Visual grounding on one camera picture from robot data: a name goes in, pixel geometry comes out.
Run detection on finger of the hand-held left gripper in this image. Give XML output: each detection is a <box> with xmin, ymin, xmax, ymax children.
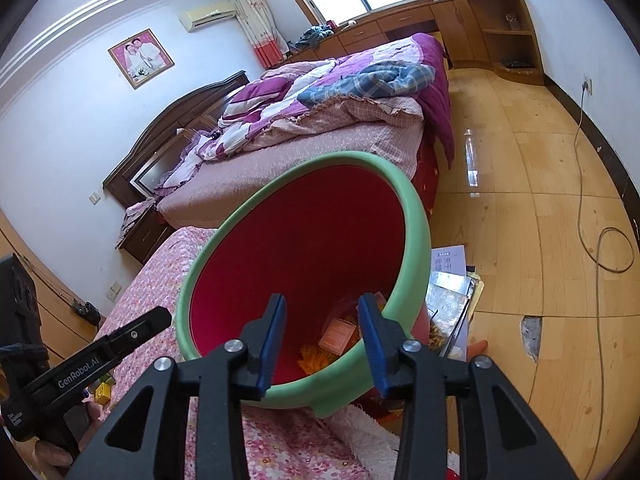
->
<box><xmin>99</xmin><ymin>307</ymin><xmax>173</xmax><ymax>362</ymax></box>

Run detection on long wooden low cabinet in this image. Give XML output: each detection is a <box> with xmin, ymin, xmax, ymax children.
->
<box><xmin>285</xmin><ymin>0</ymin><xmax>546</xmax><ymax>86</ymax></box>

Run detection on stack of magazines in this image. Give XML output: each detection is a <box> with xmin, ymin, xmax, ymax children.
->
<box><xmin>425</xmin><ymin>245</ymin><xmax>486</xmax><ymax>361</ymax></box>

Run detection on purple patchwork quilt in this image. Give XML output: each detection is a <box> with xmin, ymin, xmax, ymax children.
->
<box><xmin>190</xmin><ymin>32</ymin><xmax>456</xmax><ymax>171</ymax></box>

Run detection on beige floor cable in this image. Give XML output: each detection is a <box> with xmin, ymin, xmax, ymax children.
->
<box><xmin>572</xmin><ymin>80</ymin><xmax>636</xmax><ymax>480</ymax></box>

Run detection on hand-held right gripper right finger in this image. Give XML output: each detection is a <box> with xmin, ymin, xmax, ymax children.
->
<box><xmin>356</xmin><ymin>292</ymin><xmax>581</xmax><ymax>480</ymax></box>

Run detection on floral curtain with red hem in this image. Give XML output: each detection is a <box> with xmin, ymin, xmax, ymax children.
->
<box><xmin>222</xmin><ymin>0</ymin><xmax>291</xmax><ymax>68</ymax></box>

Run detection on pink floral tablecloth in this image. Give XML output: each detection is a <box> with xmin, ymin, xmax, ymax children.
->
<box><xmin>90</xmin><ymin>227</ymin><xmax>401</xmax><ymax>480</ymax></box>

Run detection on blue plaid blanket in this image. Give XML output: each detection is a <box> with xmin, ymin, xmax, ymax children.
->
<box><xmin>297</xmin><ymin>60</ymin><xmax>436</xmax><ymax>106</ymax></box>

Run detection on bed with pink sheet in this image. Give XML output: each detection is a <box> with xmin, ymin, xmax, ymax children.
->
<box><xmin>102</xmin><ymin>32</ymin><xmax>456</xmax><ymax>241</ymax></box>

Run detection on person's left hand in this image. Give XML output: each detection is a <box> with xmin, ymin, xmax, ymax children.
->
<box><xmin>27</xmin><ymin>399</ymin><xmax>104</xmax><ymax>476</ymax></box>

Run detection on light wooden wardrobe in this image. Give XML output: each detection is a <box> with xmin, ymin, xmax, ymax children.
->
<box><xmin>0</xmin><ymin>207</ymin><xmax>108</xmax><ymax>366</ymax></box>

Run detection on dark wooden nightstand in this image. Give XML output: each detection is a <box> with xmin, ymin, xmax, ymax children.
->
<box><xmin>116</xmin><ymin>200</ymin><xmax>176</xmax><ymax>266</ymax></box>

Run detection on framed wall photo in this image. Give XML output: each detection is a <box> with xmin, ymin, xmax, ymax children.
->
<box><xmin>107</xmin><ymin>28</ymin><xmax>176</xmax><ymax>90</ymax></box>

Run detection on dark wooden headboard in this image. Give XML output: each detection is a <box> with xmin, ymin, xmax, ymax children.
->
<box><xmin>102</xmin><ymin>70</ymin><xmax>250</xmax><ymax>211</ymax></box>

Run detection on red bin with green rim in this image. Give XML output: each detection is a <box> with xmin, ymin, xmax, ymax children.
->
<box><xmin>176</xmin><ymin>151</ymin><xmax>432</xmax><ymax>418</ymax></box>

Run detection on wall air conditioner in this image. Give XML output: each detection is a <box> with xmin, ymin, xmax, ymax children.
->
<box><xmin>179</xmin><ymin>2</ymin><xmax>237</xmax><ymax>33</ymax></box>

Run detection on pink cloth on nightstand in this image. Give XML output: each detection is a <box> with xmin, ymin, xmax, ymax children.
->
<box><xmin>122</xmin><ymin>197</ymin><xmax>161</xmax><ymax>231</ymax></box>

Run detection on white pillow with purple frill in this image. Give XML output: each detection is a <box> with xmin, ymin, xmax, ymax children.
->
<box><xmin>154</xmin><ymin>130</ymin><xmax>221</xmax><ymax>196</ymax></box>

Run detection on black hanging pouch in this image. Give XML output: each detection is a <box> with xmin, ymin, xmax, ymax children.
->
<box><xmin>70</xmin><ymin>300</ymin><xmax>103</xmax><ymax>325</ymax></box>

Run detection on blue crumpled clothes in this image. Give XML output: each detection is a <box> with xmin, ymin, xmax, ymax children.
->
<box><xmin>295</xmin><ymin>25</ymin><xmax>335</xmax><ymax>51</ymax></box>

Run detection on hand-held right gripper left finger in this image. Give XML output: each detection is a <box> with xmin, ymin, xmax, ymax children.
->
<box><xmin>65</xmin><ymin>292</ymin><xmax>288</xmax><ymax>480</ymax></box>

